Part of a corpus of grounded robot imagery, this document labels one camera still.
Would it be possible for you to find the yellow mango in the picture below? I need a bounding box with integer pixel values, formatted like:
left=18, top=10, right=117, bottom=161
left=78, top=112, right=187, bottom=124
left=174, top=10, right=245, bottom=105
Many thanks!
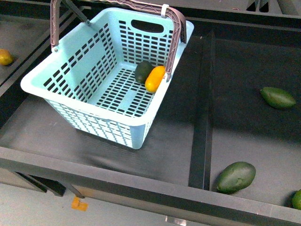
left=0, top=49, right=14, bottom=66
left=144, top=66, right=165, bottom=93

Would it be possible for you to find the dark green avocado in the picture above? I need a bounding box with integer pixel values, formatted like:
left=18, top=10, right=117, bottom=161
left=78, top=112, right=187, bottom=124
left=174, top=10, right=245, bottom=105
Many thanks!
left=134, top=61, right=154, bottom=84

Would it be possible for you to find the orange floor tape marker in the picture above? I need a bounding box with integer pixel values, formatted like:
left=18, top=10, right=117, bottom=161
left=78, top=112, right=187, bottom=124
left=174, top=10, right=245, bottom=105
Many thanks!
left=71, top=196, right=88, bottom=211

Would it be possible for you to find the light blue plastic basket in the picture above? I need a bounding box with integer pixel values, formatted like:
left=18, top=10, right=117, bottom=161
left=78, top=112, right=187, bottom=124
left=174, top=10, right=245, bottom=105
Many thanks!
left=20, top=7, right=195, bottom=150

